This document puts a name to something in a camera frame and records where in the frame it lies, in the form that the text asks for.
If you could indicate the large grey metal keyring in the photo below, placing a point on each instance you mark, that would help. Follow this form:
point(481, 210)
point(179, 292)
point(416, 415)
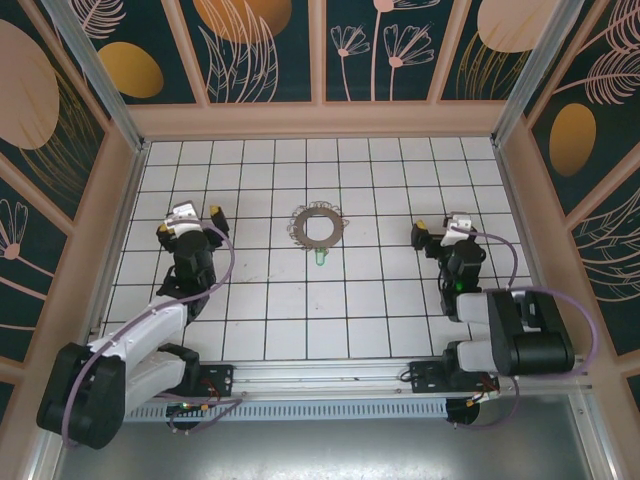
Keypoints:
point(302, 235)

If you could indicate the green plastic key tag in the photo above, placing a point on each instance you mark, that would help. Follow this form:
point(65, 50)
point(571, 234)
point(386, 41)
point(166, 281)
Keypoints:
point(320, 260)

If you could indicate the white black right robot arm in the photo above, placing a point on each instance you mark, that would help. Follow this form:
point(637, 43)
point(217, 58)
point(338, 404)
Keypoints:
point(505, 330)

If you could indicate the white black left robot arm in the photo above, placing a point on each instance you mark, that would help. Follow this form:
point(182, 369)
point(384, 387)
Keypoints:
point(145, 325)

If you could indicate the grey metal sheet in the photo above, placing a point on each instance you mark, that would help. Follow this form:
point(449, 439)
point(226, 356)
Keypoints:
point(320, 450)

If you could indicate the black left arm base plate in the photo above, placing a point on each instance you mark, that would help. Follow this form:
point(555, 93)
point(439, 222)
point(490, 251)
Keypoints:
point(222, 375)

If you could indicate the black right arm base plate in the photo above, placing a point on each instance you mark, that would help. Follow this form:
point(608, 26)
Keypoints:
point(425, 375)

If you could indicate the aluminium mounting rail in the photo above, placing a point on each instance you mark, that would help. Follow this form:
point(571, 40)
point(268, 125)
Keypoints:
point(320, 375)

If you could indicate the aluminium frame post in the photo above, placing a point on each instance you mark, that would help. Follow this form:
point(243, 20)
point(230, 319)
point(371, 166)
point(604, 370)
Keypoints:
point(540, 65)
point(95, 65)

